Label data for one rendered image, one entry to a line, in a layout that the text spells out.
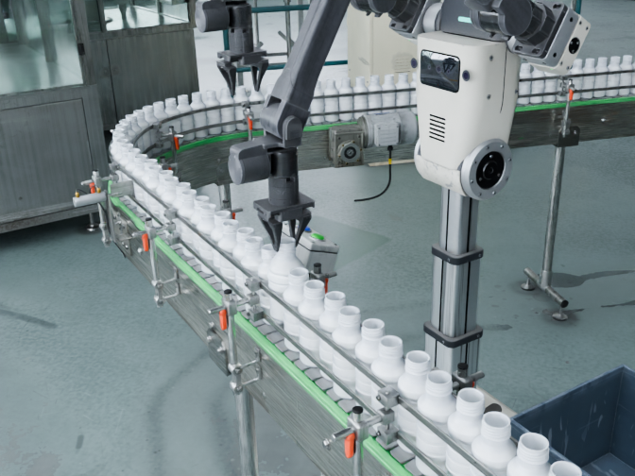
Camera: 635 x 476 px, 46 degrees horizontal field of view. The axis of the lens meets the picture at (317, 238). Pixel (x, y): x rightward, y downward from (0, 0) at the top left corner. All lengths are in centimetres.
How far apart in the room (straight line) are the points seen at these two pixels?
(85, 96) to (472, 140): 301
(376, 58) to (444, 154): 356
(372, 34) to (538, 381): 296
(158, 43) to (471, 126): 501
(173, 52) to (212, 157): 383
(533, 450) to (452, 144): 100
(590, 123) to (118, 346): 231
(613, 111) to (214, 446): 218
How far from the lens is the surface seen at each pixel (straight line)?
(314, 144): 299
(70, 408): 318
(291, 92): 132
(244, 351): 163
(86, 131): 452
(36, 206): 457
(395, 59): 544
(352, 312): 129
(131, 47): 654
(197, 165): 286
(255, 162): 133
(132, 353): 344
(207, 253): 176
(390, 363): 119
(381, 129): 287
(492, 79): 181
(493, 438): 104
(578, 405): 155
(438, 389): 110
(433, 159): 191
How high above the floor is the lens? 180
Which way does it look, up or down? 24 degrees down
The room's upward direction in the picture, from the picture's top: 2 degrees counter-clockwise
